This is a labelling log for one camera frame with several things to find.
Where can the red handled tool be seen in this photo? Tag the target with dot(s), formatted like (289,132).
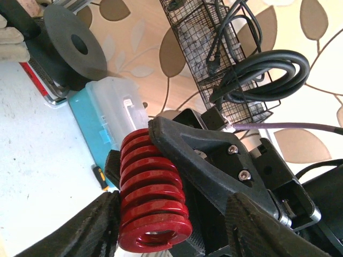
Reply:
(40,86)

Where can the black foam disc spool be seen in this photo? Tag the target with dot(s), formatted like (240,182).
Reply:
(67,50)

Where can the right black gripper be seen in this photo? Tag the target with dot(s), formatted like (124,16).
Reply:
(214,165)

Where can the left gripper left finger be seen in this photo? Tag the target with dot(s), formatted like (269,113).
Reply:
(91,232)

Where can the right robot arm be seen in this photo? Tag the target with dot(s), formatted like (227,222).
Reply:
(323,182)

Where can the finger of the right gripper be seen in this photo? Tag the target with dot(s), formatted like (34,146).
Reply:
(112,167)

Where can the right wire basket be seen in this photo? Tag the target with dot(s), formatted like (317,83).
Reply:
(213,38)

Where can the teal clear toolbox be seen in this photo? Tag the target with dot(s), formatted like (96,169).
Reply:
(106,112)

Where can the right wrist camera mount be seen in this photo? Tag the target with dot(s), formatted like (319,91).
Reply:
(214,120)

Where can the small yellow black screwdriver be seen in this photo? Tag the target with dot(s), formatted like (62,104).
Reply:
(100,177)

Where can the white work glove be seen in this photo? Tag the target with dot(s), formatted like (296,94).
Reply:
(13,48)

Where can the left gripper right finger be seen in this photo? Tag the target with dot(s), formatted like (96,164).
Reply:
(252,231)

